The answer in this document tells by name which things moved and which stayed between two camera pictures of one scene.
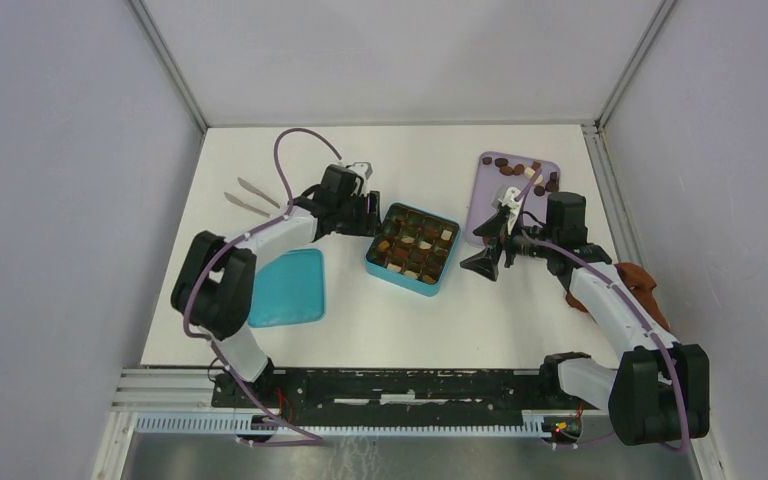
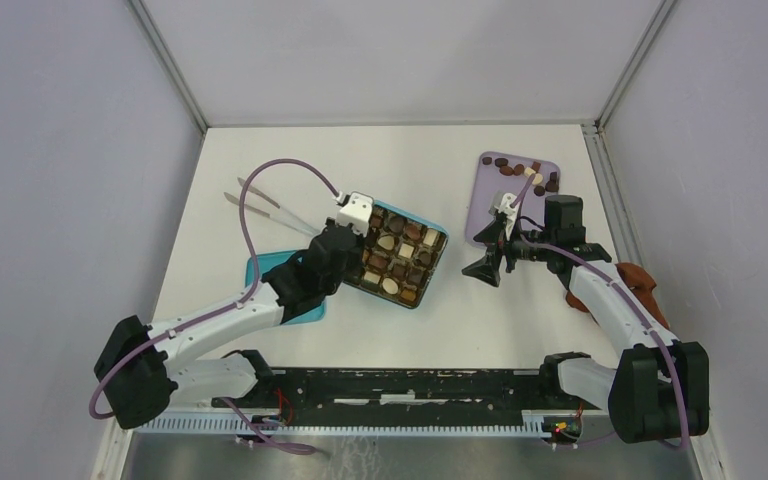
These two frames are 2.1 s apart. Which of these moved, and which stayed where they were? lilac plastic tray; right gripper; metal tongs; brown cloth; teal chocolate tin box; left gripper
Moved: left gripper; teal chocolate tin box
Stayed: lilac plastic tray; right gripper; metal tongs; brown cloth
